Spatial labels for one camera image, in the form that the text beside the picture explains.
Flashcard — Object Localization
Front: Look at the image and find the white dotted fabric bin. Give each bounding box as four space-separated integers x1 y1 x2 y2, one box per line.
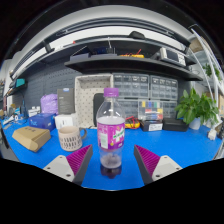
74 73 115 129

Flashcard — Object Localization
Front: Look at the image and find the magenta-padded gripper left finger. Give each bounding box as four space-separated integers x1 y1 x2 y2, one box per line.
43 144 94 186

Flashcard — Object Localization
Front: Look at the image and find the grey wide-drawer parts cabinet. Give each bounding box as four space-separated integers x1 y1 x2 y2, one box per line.
116 98 179 120

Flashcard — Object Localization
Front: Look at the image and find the yellow multimeter with leads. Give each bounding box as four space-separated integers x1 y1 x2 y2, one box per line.
124 115 142 130

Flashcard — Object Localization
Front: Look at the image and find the clear bottle with purple label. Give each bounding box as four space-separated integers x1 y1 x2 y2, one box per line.
96 87 127 171

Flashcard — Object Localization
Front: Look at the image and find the dark grey flat box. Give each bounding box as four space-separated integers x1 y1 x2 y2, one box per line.
56 87 76 116

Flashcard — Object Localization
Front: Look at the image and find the black case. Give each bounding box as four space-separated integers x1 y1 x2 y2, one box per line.
162 117 190 133

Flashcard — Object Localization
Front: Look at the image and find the purple plastic bag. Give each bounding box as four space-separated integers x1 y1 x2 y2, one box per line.
40 93 59 115

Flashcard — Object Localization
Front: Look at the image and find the black flat device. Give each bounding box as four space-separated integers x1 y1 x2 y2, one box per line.
92 92 105 128

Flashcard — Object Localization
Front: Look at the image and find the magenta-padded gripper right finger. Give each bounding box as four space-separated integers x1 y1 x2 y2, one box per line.
133 144 184 186

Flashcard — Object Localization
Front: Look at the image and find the beige patterned mug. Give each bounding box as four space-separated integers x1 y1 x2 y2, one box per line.
57 125 88 153

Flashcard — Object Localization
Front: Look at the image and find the grey small-drawer parts cabinet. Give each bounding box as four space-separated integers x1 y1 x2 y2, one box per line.
112 73 150 100
150 75 180 101

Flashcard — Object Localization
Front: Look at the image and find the black box with white label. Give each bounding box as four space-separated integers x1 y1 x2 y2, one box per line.
139 119 164 133

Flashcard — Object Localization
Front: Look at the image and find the green potted plant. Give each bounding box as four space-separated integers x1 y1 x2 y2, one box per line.
174 87 220 131

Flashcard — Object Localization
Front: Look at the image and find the blue box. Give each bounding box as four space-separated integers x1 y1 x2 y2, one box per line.
28 113 57 132

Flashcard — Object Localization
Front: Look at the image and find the brown cardboard box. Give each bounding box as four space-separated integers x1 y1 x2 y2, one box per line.
11 125 52 153

